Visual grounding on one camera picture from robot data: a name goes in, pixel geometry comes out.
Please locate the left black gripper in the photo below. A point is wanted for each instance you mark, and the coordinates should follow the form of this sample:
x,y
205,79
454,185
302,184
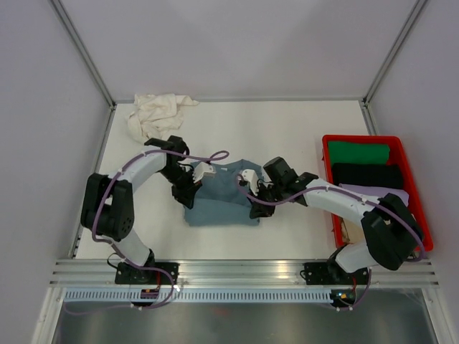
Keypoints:
x,y
185,196

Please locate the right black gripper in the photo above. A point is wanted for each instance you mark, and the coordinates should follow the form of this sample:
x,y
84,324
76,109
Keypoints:
x,y
259,211

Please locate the right aluminium frame post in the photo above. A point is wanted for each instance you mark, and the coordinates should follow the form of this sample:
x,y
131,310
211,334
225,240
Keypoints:
x,y
409,24

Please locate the left aluminium frame post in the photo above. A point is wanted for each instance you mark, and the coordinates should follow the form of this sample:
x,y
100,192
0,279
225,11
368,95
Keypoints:
x,y
74,36

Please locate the aluminium front rail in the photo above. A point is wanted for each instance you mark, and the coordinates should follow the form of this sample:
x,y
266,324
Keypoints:
x,y
236,273

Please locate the rolled beige t-shirt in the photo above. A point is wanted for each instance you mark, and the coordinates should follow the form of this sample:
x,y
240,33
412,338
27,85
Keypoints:
x,y
351,233

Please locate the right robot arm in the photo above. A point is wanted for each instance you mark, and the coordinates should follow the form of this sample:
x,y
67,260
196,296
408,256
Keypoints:
x,y
392,235

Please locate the rolled green t-shirt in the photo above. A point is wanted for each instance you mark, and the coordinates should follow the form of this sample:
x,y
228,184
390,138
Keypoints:
x,y
357,153

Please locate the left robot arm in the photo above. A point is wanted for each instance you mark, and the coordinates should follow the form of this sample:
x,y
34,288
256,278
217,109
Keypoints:
x,y
108,206

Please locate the cream white t-shirt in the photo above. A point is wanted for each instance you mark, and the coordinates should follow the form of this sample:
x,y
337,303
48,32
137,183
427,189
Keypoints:
x,y
156,115

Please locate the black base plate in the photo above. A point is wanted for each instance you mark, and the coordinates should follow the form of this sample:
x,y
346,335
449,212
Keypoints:
x,y
128,275
330,274

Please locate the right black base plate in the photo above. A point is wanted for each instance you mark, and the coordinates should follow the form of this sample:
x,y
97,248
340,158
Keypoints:
x,y
330,274

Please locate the aluminium frame post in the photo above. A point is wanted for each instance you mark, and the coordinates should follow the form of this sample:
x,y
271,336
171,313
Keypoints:
x,y
409,24
74,36

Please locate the light blue cable duct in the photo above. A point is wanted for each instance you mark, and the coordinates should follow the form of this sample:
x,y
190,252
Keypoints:
x,y
203,295

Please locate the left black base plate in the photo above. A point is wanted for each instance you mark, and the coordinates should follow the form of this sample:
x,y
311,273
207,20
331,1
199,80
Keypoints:
x,y
128,275

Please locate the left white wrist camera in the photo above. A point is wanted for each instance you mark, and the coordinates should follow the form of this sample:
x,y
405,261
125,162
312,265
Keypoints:
x,y
201,170

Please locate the rolled lavender t-shirt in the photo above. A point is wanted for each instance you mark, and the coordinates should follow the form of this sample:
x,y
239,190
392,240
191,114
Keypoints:
x,y
377,191

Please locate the rolled black t-shirt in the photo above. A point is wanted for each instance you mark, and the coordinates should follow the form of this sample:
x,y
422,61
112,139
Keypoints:
x,y
388,176

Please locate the blue-grey t-shirt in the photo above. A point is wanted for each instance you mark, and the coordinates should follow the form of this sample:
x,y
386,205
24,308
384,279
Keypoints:
x,y
218,202

